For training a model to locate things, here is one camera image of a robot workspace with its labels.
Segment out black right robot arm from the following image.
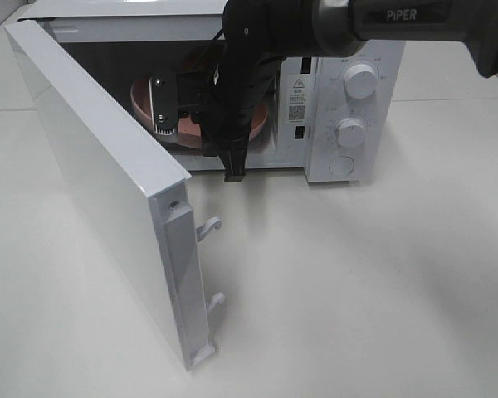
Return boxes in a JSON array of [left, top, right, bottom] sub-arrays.
[[149, 1, 498, 182]]

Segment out pink speckled plate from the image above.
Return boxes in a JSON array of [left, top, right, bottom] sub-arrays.
[[129, 51, 270, 150]]

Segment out white microwave door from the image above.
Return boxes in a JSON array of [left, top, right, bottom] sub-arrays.
[[6, 20, 224, 369]]

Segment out upper white power knob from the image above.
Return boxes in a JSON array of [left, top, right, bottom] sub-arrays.
[[344, 63, 378, 100]]

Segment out white timer knob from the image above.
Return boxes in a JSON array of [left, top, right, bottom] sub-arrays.
[[335, 118, 366, 148]]

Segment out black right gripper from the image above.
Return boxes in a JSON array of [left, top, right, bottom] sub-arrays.
[[149, 53, 282, 182]]

